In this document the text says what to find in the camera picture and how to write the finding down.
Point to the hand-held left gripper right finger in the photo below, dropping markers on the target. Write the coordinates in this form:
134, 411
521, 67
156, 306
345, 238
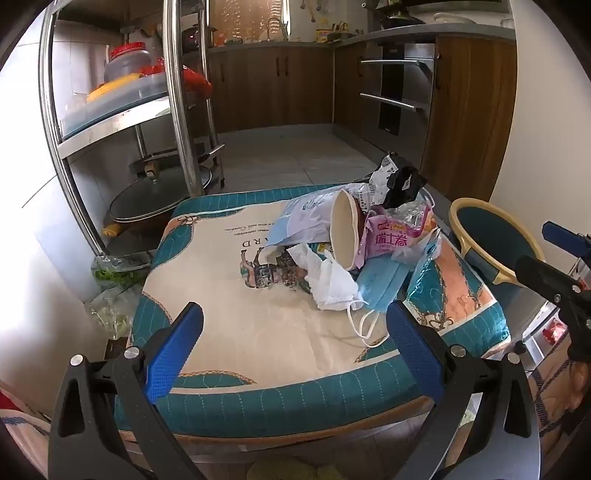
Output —
415, 350

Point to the wooden kitchen cabinets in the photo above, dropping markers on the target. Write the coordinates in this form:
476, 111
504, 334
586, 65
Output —
466, 115

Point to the wok with glass lid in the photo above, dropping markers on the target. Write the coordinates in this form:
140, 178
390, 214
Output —
147, 203

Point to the white face mask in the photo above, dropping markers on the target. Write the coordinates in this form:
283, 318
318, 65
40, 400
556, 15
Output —
332, 281

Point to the clear bag of green vegetables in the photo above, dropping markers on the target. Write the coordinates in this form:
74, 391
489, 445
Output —
120, 272
113, 311

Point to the stainless steel oven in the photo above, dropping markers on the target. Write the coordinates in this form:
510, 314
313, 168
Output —
397, 92

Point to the kitchen faucet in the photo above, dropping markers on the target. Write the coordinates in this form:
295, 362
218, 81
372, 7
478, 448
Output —
271, 30

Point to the pink snack wrapper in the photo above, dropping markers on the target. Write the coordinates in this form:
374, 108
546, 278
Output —
392, 235

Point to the dark red cooker pot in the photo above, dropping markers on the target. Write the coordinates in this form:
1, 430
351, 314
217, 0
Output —
190, 39

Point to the red plastic bag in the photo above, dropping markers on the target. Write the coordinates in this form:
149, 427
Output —
189, 78

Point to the white plastic bag blue print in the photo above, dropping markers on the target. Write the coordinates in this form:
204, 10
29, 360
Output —
304, 212

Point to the cream rimmed teal waste bin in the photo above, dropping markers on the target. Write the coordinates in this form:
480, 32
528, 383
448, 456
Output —
498, 240

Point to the yellow item on shelf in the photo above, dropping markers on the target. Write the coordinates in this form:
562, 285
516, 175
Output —
111, 87

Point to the red lidded jar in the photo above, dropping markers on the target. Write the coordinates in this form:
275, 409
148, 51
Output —
127, 62

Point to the black and white wrapper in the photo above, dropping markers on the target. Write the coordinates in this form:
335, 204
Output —
388, 177

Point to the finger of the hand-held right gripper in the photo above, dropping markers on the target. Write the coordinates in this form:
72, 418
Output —
559, 233
540, 274

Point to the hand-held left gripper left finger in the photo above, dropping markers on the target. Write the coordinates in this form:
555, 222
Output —
173, 355

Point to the stainless steel shelf rack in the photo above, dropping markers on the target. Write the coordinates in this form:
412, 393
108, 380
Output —
184, 92

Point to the teal and cream printed blanket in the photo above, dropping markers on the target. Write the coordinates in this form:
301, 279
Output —
258, 332

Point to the blue printed packet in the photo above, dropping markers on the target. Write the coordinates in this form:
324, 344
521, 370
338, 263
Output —
322, 248

